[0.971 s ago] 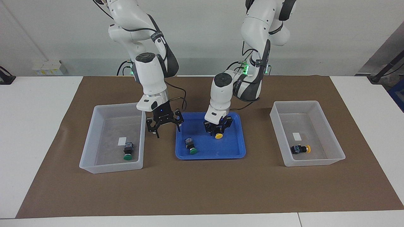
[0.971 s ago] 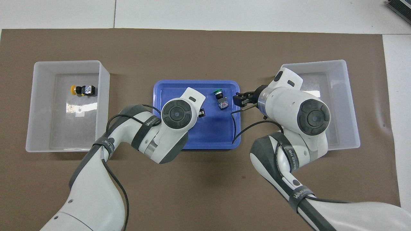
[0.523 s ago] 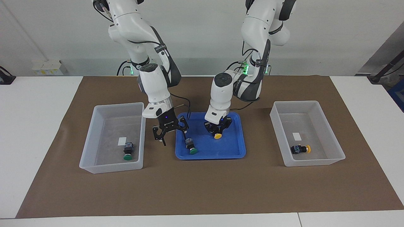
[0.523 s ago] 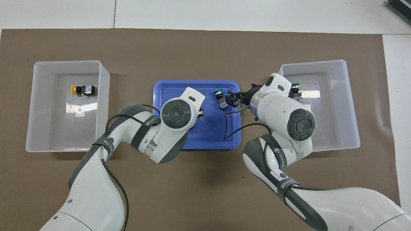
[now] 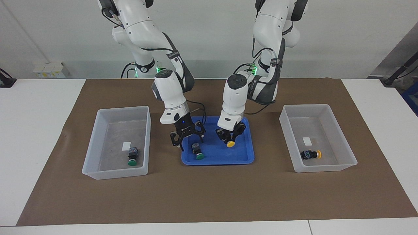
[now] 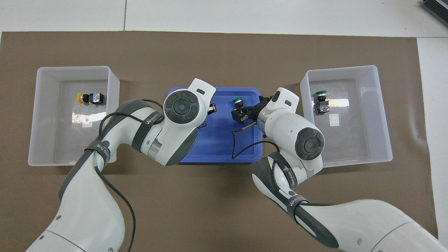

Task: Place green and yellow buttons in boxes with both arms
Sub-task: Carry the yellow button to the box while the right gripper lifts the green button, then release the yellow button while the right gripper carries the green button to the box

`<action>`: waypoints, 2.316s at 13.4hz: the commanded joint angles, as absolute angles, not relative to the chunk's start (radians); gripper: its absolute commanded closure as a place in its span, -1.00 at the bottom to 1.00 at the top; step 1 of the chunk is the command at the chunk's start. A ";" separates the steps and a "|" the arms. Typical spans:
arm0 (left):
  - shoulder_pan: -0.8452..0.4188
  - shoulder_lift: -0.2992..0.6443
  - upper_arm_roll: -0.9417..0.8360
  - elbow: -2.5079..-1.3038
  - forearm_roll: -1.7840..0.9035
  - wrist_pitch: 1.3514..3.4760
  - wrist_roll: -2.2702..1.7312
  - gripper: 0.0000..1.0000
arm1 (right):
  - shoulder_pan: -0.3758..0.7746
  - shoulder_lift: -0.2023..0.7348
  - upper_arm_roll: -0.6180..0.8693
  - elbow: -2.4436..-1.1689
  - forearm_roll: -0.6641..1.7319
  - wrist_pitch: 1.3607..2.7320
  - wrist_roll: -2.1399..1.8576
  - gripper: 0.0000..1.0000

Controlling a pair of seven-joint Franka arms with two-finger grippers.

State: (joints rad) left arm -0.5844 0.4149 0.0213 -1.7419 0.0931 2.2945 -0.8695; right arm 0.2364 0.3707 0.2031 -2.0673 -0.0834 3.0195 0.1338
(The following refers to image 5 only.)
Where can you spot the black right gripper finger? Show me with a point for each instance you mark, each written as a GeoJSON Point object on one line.
{"type": "Point", "coordinates": [176, 138]}
{"type": "Point", "coordinates": [200, 130]}

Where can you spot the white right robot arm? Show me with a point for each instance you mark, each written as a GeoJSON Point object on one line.
{"type": "Point", "coordinates": [168, 91]}

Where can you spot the blue plastic tray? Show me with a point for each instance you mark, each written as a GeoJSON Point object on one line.
{"type": "Point", "coordinates": [215, 156]}

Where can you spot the black stand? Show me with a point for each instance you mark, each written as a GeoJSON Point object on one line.
{"type": "Point", "coordinates": [396, 73]}

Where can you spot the black flat object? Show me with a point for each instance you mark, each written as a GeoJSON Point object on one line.
{"type": "Point", "coordinates": [6, 81]}

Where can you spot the white paper label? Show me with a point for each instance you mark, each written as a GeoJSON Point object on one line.
{"type": "Point", "coordinates": [307, 141]}
{"type": "Point", "coordinates": [126, 146]}

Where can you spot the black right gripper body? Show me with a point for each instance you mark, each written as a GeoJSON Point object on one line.
{"type": "Point", "coordinates": [184, 125]}

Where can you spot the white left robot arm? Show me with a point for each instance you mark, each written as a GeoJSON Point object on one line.
{"type": "Point", "coordinates": [233, 98]}

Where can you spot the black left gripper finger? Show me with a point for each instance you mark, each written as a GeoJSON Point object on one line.
{"type": "Point", "coordinates": [241, 132]}
{"type": "Point", "coordinates": [221, 136]}

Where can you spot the green push button switch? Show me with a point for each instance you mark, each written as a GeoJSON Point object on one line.
{"type": "Point", "coordinates": [133, 152]}
{"type": "Point", "coordinates": [196, 146]}

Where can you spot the blue crate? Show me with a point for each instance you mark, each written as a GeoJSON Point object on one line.
{"type": "Point", "coordinates": [412, 98]}

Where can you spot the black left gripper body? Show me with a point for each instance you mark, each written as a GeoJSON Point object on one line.
{"type": "Point", "coordinates": [232, 133]}

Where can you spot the yellow push button switch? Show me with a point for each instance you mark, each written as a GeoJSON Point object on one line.
{"type": "Point", "coordinates": [307, 154]}
{"type": "Point", "coordinates": [231, 144]}

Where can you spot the translucent white plastic box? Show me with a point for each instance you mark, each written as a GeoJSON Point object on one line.
{"type": "Point", "coordinates": [329, 156]}
{"type": "Point", "coordinates": [111, 160]}

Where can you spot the white power adapters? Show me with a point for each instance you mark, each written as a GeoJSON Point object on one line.
{"type": "Point", "coordinates": [49, 70]}

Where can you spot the brown table mat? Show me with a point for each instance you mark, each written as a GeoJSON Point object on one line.
{"type": "Point", "coordinates": [209, 195]}

